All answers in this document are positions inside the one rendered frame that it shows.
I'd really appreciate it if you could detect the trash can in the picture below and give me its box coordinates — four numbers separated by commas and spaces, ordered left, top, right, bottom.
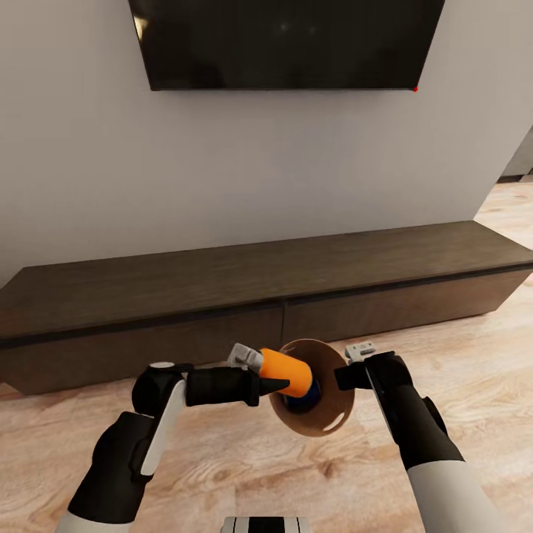
269, 338, 355, 438

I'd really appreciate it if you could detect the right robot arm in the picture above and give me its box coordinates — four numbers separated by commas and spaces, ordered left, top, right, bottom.
334, 341, 511, 533

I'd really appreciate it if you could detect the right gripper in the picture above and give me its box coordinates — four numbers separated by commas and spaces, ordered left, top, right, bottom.
334, 360, 372, 391

